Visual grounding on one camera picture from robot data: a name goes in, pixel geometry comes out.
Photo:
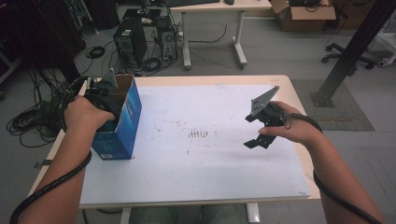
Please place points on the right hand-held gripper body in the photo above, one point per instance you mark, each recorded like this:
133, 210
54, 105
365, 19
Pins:
264, 109

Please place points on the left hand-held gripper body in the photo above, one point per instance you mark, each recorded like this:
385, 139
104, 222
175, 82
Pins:
104, 93

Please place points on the blue cardboard box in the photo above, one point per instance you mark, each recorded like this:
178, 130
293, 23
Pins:
123, 137

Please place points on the person's left hand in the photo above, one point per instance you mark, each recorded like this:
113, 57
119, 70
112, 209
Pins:
84, 113

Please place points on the person's right hand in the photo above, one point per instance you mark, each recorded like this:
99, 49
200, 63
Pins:
299, 127

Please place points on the black computer tower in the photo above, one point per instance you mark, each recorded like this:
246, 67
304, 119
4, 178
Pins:
130, 43

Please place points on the white table mat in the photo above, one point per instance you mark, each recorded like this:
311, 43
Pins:
193, 168

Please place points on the white table leg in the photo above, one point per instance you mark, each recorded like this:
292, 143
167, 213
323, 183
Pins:
252, 213
125, 216

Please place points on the grey computer tower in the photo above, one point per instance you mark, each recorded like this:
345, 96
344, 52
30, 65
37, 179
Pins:
168, 43

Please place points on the grey floor mat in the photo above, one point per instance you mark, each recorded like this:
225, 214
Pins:
351, 115

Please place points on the black office chair base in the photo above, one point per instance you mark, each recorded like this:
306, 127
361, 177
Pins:
345, 56

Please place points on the open brown cardboard box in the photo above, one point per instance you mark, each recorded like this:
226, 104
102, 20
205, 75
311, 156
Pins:
311, 18

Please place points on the black computer mouse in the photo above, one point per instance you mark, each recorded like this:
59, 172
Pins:
229, 2

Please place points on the white-legged wooden desk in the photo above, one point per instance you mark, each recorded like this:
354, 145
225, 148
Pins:
218, 5

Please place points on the black keyboard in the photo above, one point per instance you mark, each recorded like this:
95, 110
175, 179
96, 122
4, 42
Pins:
193, 2

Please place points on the white stand base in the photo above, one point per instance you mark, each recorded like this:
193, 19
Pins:
387, 49

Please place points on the black metal post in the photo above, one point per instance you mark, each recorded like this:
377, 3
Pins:
355, 46

